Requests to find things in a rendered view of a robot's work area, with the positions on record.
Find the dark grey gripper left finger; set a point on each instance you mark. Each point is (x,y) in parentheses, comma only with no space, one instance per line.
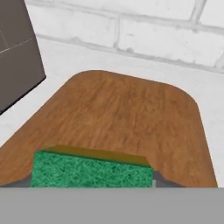
(23,183)

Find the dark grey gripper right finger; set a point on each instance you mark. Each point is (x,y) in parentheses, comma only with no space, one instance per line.
(162,180)

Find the green and yellow sponge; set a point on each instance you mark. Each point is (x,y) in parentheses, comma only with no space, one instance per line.
(90,172)

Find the brown wooden cutting board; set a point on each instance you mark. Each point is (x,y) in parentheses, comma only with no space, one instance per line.
(116,113)

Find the dark grey appliance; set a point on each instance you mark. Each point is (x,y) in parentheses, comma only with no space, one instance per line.
(17,52)

